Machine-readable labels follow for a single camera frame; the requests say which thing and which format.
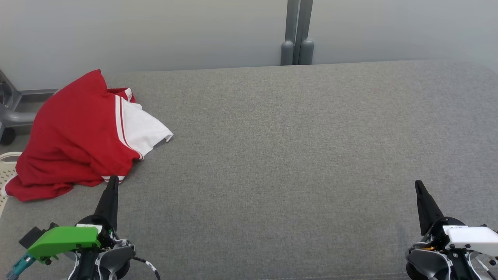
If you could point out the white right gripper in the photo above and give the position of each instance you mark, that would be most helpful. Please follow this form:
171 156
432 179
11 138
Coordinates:
474 239

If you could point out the red jersey with white panel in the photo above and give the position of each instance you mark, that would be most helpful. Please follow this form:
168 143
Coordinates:
74 116

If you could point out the grey metal cart frame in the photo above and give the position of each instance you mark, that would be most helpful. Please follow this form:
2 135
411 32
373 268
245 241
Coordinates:
15 112

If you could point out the teal left camera connector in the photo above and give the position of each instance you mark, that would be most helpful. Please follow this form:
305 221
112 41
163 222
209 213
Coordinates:
19 266

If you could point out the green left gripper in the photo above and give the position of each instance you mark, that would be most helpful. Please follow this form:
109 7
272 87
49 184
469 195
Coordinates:
64 239

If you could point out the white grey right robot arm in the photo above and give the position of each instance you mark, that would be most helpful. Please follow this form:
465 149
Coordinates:
428 262

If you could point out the grey partition post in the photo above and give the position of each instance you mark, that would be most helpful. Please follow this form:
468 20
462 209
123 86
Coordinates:
297 35

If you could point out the white perforated laundry basket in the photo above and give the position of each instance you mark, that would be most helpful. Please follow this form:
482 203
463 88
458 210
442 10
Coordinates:
6 175

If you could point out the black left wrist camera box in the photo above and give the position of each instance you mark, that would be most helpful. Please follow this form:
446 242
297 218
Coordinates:
33 235

